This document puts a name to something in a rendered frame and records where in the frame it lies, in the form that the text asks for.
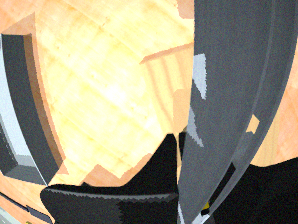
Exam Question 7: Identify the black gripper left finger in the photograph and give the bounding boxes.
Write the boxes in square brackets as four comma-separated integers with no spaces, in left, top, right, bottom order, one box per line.
[40,132,180,224]

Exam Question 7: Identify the grey roasting tin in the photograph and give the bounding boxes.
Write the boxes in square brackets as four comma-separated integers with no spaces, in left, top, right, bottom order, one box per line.
[0,32,59,186]

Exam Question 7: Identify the dark grey spatula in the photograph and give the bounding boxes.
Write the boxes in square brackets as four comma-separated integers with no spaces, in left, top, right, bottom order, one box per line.
[0,193,53,224]

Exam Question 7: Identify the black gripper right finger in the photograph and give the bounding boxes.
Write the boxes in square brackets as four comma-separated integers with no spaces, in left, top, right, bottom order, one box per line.
[204,156,298,224]

